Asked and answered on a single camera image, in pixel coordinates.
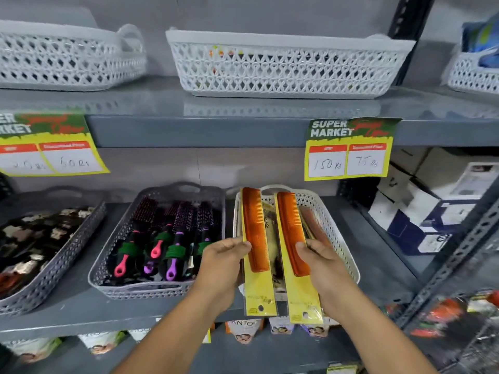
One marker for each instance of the stack of white cardboard boxes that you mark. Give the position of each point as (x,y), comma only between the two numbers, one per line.
(432,198)

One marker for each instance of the grey metal shelf board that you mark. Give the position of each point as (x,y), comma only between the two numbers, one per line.
(70,307)
(234,128)

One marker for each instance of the green yellow price tag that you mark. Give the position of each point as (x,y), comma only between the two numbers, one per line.
(46,151)
(347,151)

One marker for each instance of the black slotted shelf post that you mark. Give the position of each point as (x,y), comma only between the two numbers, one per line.
(409,23)

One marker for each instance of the person's right forearm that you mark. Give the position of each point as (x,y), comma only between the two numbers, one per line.
(374,338)

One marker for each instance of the orange white pouch packet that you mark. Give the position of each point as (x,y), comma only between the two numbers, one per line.
(245,331)

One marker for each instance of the person's right hand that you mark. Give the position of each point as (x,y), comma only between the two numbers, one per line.
(327,274)

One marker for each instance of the grey plastic lattice basket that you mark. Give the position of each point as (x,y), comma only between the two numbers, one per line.
(117,284)
(50,280)

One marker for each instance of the person's right thumb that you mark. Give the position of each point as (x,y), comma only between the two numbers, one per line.
(306,253)

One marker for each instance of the person's left forearm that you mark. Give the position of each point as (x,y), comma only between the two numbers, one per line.
(175,334)

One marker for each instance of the black round hair brush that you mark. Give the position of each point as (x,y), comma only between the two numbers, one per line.
(203,229)

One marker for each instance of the white plastic lattice basket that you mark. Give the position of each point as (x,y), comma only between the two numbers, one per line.
(335,237)
(467,75)
(288,66)
(66,62)

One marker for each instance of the pile of hair clips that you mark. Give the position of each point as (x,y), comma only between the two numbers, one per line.
(31,245)

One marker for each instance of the orange comb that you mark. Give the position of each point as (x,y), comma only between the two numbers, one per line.
(259,292)
(302,296)

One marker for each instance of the small purple sachet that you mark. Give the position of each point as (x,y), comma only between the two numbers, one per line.
(281,325)
(315,330)

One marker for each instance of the grey slotted shelf post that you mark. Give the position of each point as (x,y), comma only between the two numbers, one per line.
(460,253)

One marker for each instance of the person's left hand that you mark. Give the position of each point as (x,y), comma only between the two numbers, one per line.
(218,268)

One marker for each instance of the pile of orange black packets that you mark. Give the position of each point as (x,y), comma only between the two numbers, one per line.
(456,315)

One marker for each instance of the person's left thumb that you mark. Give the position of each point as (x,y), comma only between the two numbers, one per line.
(237,248)

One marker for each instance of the gold comb packet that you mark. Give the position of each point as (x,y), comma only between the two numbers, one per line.
(275,237)

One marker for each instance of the blue packets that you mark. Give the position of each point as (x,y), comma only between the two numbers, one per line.
(483,38)

